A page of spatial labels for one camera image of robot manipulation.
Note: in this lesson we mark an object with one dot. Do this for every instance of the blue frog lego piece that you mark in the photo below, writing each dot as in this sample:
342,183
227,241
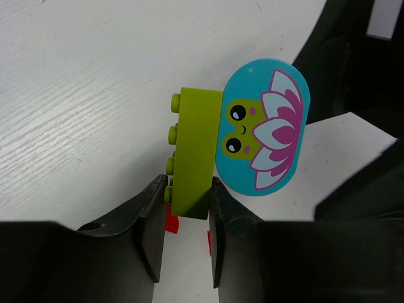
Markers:
264,113

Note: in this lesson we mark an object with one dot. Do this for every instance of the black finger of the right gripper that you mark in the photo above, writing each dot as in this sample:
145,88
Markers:
349,69

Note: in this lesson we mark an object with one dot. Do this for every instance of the red lego piece lower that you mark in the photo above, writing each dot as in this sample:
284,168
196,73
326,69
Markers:
209,242

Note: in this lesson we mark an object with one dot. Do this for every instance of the long green lego brick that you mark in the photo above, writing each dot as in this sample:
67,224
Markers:
194,137

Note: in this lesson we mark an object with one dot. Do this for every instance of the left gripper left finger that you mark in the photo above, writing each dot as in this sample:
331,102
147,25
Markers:
115,258

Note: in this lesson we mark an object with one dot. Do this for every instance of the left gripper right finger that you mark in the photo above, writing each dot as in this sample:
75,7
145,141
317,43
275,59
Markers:
254,260

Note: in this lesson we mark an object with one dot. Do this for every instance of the red lego piece upper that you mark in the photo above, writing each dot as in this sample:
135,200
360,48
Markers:
172,222

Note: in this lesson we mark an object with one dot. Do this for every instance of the red lego piece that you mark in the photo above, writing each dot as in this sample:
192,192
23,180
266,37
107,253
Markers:
209,242
172,222

